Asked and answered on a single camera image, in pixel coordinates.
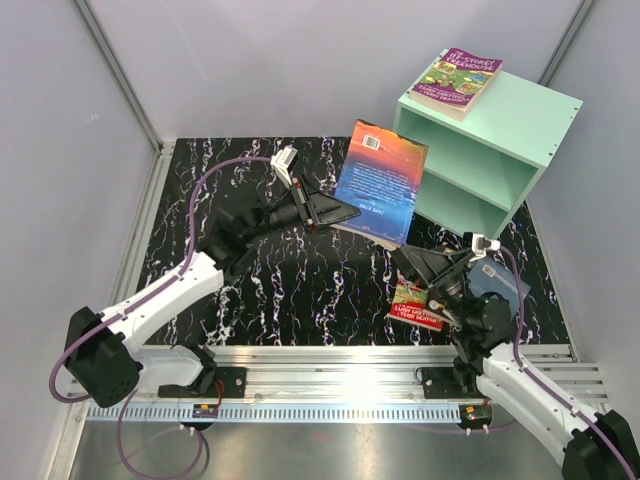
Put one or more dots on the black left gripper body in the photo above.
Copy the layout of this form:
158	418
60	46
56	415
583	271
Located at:
287	212

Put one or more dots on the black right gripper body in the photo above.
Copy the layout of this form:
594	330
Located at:
456	288

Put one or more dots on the blue orange sunset book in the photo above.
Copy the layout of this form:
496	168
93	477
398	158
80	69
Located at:
381	176

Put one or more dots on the purple treehouse book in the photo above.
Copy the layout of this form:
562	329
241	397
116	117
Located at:
454	83

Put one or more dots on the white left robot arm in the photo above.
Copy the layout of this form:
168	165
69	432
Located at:
106	352

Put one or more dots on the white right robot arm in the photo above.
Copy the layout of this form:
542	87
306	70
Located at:
585	443

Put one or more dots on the black paperback book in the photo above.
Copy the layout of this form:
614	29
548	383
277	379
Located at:
443	291

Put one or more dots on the dark blue paperback book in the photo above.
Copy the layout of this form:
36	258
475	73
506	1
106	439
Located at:
487	276

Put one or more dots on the red treehouse book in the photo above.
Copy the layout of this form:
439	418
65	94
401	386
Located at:
416	306

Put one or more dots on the black marbled table mat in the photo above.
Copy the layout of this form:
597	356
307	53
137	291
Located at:
331	289

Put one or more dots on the mint green wooden shelf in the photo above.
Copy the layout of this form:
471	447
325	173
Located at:
481	169

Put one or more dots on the right control board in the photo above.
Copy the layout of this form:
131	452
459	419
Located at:
476	416

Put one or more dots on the control board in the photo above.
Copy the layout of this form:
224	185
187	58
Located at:
205	411
476	416

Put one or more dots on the left control board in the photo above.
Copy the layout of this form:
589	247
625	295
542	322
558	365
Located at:
205	411

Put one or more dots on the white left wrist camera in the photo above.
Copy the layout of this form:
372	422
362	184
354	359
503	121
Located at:
282	164

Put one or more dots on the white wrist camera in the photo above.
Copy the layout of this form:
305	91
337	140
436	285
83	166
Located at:
479	244
282	164

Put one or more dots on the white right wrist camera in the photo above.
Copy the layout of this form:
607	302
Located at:
479	244

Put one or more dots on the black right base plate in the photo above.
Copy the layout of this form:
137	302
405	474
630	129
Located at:
440	382

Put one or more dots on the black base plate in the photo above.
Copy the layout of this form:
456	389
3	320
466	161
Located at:
440	382
228	381

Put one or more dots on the aluminium mounting rail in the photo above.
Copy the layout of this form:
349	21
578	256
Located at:
374	374

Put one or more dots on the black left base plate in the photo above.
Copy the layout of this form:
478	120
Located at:
228	381

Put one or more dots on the white slotted cable duct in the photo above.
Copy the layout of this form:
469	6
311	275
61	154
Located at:
438	413

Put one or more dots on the left aluminium frame post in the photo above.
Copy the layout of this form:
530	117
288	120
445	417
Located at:
100	39

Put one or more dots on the aluminium frame post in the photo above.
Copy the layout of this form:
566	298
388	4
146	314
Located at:
100	39
567	40

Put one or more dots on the right aluminium frame post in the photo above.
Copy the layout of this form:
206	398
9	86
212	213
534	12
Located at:
567	40

